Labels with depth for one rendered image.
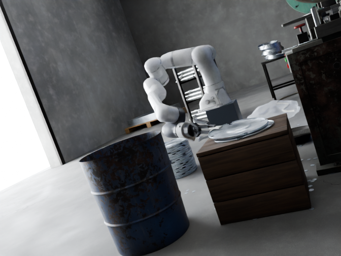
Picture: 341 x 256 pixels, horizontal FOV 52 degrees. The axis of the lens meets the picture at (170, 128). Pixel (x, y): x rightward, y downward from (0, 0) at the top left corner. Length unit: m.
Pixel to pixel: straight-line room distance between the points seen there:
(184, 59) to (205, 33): 6.91
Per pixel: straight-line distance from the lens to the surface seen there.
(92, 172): 1.58
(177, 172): 2.61
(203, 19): 9.13
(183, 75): 4.39
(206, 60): 2.11
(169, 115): 1.91
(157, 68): 2.20
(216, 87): 2.16
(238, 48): 8.90
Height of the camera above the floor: 0.67
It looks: 7 degrees down
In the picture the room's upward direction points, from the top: 19 degrees counter-clockwise
